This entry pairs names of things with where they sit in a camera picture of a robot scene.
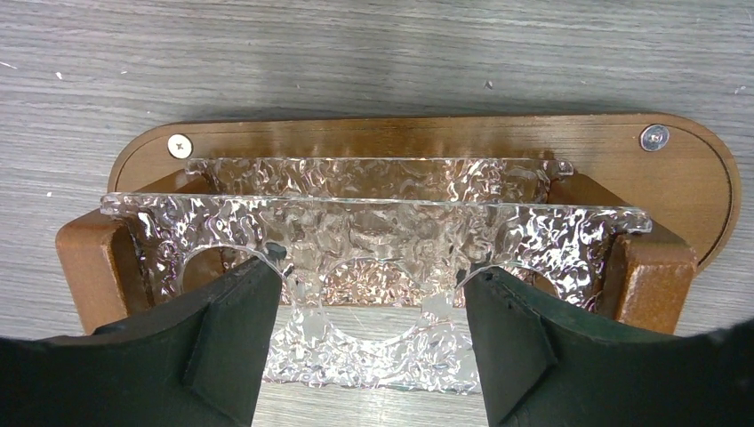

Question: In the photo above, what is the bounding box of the clear acrylic wooden rack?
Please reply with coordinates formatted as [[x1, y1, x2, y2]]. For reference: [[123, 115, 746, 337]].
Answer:
[[82, 157, 678, 394]]

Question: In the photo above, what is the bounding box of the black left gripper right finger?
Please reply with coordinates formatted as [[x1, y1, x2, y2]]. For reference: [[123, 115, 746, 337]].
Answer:
[[464, 268, 753, 426]]

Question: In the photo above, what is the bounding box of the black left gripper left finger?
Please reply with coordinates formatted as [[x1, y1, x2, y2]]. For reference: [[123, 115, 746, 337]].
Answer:
[[1, 261, 282, 426]]

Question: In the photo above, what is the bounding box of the brown oval wooden tray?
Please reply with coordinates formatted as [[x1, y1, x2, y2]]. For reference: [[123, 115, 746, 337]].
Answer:
[[108, 113, 742, 267]]

